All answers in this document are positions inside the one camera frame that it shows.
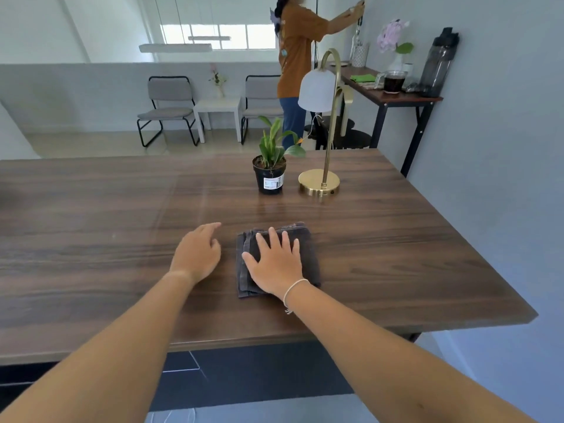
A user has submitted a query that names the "person's right hand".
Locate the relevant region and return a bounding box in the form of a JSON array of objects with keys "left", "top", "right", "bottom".
[{"left": 241, "top": 227, "right": 311, "bottom": 301}]

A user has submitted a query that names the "person's left hand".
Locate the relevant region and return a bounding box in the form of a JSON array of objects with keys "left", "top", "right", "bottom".
[{"left": 169, "top": 223, "right": 222, "bottom": 285}]

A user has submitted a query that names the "dark grey towel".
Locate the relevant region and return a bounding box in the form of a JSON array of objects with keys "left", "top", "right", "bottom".
[{"left": 236, "top": 222, "right": 322, "bottom": 299}]

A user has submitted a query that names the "person's left forearm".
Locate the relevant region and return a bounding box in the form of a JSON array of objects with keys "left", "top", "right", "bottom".
[{"left": 0, "top": 271, "right": 197, "bottom": 423}]

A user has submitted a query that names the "person's right forearm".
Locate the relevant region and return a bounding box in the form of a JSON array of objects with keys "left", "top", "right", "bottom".
[{"left": 284, "top": 281, "right": 539, "bottom": 423}]

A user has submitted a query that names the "green plant in black pot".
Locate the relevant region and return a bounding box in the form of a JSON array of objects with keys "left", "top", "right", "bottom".
[{"left": 252, "top": 115, "right": 306, "bottom": 195}]

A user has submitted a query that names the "gold lamp with white shade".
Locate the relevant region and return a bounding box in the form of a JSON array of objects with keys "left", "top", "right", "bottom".
[{"left": 298, "top": 48, "right": 354, "bottom": 198}]

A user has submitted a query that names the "black round stool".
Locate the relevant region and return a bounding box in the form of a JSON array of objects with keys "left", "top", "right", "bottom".
[
  {"left": 304, "top": 115, "right": 355, "bottom": 150},
  {"left": 333, "top": 129, "right": 373, "bottom": 150}
]

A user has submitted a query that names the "white side table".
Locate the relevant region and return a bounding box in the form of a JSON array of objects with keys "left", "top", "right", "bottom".
[{"left": 193, "top": 98, "right": 243, "bottom": 144}]

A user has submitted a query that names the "small vase with flowers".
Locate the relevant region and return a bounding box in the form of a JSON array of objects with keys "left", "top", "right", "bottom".
[{"left": 209, "top": 65, "right": 228, "bottom": 100}]

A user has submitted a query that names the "dark wood console table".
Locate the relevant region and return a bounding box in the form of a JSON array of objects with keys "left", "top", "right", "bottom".
[{"left": 328, "top": 63, "right": 444, "bottom": 177}]

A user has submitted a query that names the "glass mug of dark drink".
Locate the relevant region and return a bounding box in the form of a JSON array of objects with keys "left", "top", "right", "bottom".
[{"left": 375, "top": 70, "right": 409, "bottom": 95}]

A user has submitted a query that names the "long white pendant light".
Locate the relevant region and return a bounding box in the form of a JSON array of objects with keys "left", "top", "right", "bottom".
[
  {"left": 188, "top": 0, "right": 231, "bottom": 42},
  {"left": 139, "top": 0, "right": 213, "bottom": 53}
]

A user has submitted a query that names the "clear glass bottle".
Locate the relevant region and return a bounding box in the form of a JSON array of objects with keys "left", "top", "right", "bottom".
[{"left": 349, "top": 17, "right": 363, "bottom": 62}]

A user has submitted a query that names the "black water bottle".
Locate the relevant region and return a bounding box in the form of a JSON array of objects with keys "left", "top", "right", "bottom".
[{"left": 418, "top": 27, "right": 461, "bottom": 98}]

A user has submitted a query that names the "white vase with pink flower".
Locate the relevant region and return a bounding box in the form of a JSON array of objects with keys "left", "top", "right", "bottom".
[{"left": 376, "top": 19, "right": 415, "bottom": 73}]

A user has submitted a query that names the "white string bracelet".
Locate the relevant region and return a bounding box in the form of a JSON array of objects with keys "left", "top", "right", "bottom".
[{"left": 283, "top": 278, "right": 311, "bottom": 315}]

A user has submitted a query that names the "grey chair with black frame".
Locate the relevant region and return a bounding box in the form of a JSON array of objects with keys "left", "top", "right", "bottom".
[
  {"left": 137, "top": 76, "right": 200, "bottom": 148},
  {"left": 240, "top": 75, "right": 285, "bottom": 145}
]

